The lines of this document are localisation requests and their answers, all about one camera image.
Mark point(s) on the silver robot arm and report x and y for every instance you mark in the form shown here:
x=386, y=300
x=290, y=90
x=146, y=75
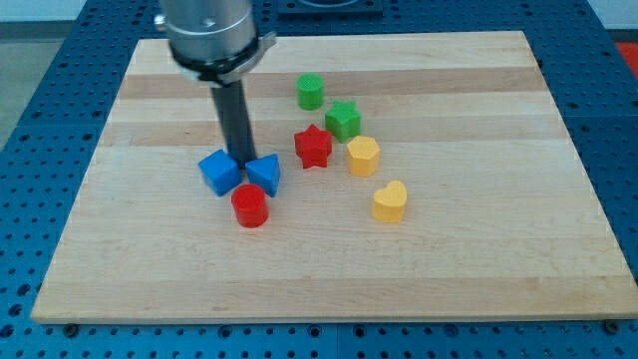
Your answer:
x=213, y=41

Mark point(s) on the red star block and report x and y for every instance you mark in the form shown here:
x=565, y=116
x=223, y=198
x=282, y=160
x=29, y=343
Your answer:
x=313, y=146

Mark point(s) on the green star block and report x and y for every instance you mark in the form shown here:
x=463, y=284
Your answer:
x=343, y=120

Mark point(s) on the yellow hexagon block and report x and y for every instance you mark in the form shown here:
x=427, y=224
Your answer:
x=363, y=156

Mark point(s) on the blue triangle block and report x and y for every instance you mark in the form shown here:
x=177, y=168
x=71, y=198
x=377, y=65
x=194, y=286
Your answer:
x=265, y=172

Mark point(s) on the yellow heart block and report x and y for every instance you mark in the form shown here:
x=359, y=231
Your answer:
x=389, y=202

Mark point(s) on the red cylinder block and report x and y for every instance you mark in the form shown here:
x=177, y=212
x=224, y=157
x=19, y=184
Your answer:
x=250, y=205

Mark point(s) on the green cylinder block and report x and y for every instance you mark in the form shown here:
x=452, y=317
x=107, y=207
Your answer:
x=310, y=91

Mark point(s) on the blue cube block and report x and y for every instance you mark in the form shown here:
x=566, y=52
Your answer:
x=220, y=172

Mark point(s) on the wooden board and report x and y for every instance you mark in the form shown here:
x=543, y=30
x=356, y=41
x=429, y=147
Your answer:
x=501, y=221

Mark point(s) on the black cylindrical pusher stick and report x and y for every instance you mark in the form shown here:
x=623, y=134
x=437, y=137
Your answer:
x=232, y=113

